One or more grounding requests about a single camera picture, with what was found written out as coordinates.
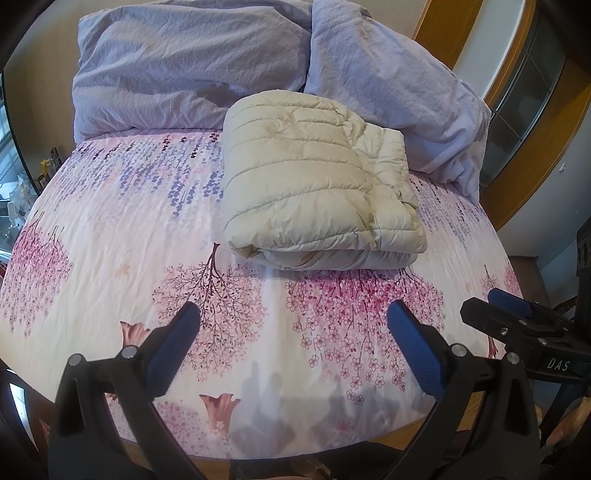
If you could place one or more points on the pink floral bed sheet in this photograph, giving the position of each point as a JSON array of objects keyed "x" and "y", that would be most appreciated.
[{"x": 138, "y": 240}]

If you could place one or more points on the dark wooden nightstand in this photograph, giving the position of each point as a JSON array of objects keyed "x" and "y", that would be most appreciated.
[{"x": 27, "y": 452}]

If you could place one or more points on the dark wooden furniture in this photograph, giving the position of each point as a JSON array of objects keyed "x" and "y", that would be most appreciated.
[{"x": 540, "y": 281}]

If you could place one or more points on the wooden bed frame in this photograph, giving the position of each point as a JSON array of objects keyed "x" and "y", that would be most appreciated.
[{"x": 175, "y": 464}]

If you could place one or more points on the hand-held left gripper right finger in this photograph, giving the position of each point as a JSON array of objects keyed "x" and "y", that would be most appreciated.
[{"x": 408, "y": 330}]

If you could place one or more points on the black smartphone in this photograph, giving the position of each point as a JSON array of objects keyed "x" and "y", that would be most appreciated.
[{"x": 19, "y": 404}]

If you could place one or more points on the dark framed window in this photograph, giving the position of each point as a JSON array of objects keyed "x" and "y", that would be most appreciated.
[{"x": 7, "y": 129}]

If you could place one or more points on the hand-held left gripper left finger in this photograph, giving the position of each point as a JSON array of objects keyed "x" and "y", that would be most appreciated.
[{"x": 178, "y": 325}]

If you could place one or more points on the clutter of small items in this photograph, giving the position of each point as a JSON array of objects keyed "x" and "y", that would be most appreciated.
[{"x": 18, "y": 194}]

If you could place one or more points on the person's right hand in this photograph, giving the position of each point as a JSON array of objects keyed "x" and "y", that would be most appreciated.
[{"x": 572, "y": 422}]

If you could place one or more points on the wooden framed glass cabinet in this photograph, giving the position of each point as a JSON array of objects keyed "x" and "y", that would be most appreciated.
[{"x": 521, "y": 101}]

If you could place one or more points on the lavender crinkled duvet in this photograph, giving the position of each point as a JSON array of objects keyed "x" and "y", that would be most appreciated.
[{"x": 175, "y": 69}]

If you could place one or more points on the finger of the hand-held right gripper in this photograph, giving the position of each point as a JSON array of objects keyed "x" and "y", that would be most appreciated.
[
  {"x": 508, "y": 300},
  {"x": 508, "y": 325}
]

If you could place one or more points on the cream puffer jacket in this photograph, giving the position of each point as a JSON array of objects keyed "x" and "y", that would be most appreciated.
[{"x": 300, "y": 184}]

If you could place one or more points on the lavender crinkled pillow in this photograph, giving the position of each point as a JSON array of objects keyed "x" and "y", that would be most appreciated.
[{"x": 392, "y": 69}]

